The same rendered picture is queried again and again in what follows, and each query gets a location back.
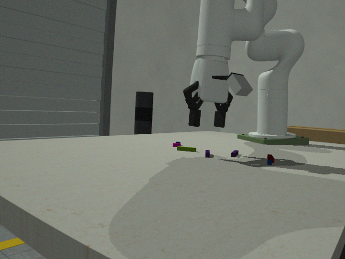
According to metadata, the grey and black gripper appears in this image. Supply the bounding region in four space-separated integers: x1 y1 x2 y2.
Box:
183 58 233 128

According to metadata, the lime green rod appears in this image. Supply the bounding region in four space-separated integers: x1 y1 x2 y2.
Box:
177 146 196 152

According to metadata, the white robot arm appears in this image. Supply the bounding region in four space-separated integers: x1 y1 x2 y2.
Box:
196 0 304 139

